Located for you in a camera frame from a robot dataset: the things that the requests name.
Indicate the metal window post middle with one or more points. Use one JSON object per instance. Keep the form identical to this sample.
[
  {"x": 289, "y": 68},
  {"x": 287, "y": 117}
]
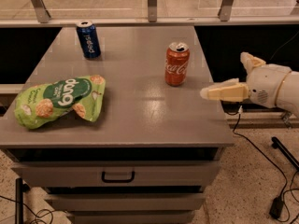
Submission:
[{"x": 152, "y": 10}]

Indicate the metal window post left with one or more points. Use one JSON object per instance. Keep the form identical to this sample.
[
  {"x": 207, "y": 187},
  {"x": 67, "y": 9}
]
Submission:
[{"x": 42, "y": 13}]

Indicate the metal window post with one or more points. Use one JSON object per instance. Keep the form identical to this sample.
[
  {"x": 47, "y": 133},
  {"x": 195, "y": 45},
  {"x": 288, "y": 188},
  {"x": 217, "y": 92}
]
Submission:
[
  {"x": 225, "y": 10},
  {"x": 152, "y": 10},
  {"x": 42, "y": 13}
]

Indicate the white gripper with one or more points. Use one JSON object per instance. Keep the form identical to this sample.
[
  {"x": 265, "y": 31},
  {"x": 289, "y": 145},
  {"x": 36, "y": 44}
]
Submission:
[{"x": 265, "y": 84}]

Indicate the metal window post right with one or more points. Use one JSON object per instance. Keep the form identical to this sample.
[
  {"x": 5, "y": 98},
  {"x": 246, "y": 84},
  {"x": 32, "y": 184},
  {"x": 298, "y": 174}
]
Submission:
[{"x": 225, "y": 10}]

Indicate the green dang chips bag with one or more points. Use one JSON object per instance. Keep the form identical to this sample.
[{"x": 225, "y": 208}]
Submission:
[{"x": 45, "y": 103}]

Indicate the black stand leg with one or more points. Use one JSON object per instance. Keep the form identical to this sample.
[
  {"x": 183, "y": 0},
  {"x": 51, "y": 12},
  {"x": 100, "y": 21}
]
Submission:
[
  {"x": 21, "y": 188},
  {"x": 277, "y": 144}
]

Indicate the black stand leg right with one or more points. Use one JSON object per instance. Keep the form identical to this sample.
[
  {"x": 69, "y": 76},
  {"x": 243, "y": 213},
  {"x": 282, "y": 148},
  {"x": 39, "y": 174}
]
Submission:
[{"x": 277, "y": 144}]

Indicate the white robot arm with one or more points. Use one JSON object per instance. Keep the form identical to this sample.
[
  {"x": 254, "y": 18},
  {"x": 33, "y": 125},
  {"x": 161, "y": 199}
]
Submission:
[{"x": 288, "y": 93}]

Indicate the black drawer handle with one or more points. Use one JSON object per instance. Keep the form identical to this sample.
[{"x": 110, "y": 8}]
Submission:
[{"x": 118, "y": 177}]

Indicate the red coca-cola can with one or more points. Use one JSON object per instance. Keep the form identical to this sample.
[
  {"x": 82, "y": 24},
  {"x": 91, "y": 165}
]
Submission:
[{"x": 176, "y": 63}]

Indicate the grey drawer cabinet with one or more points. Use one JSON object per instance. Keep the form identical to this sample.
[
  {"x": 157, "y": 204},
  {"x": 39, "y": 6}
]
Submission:
[{"x": 169, "y": 135}]

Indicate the black power adapter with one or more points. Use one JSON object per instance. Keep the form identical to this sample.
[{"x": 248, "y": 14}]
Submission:
[{"x": 276, "y": 207}]

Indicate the black stand leg left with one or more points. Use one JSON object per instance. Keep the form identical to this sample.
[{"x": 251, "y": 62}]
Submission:
[{"x": 21, "y": 188}]

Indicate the blue pepsi can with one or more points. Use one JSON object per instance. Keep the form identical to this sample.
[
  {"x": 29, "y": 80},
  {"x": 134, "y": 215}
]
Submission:
[{"x": 88, "y": 39}]

